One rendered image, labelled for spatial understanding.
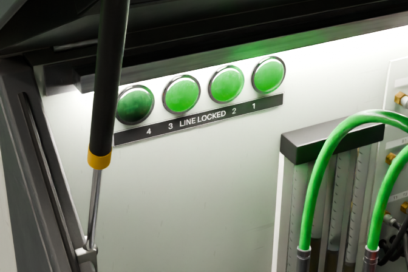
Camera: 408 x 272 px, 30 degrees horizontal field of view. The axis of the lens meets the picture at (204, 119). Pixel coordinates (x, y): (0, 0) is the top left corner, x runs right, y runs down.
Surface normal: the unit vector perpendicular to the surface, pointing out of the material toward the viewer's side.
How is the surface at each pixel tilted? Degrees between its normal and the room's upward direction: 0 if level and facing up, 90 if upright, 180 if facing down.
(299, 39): 90
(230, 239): 90
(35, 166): 43
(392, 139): 90
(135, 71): 90
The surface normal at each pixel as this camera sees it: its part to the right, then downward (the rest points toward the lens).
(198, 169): 0.47, 0.43
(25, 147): 0.33, -0.36
